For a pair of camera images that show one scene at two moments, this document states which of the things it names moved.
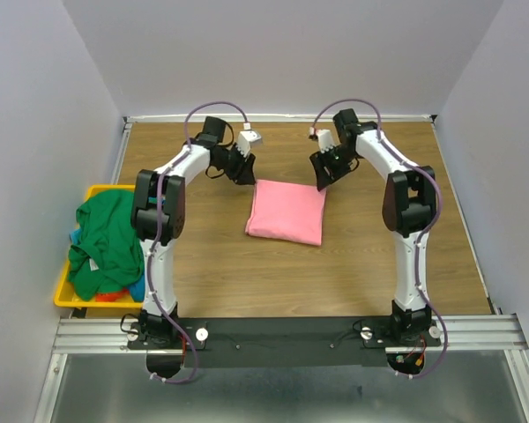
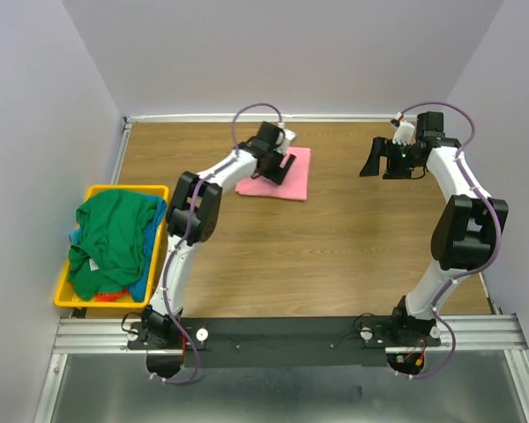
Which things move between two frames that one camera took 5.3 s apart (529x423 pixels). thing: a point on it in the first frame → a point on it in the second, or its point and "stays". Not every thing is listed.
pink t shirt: x=287 y=211 → x=294 y=186
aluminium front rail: x=465 y=332 stays
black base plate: x=215 y=342 stays
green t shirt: x=107 y=257 stays
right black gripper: x=319 y=160 → x=383 y=147
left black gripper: x=243 y=173 → x=278 y=174
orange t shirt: x=110 y=297 stays
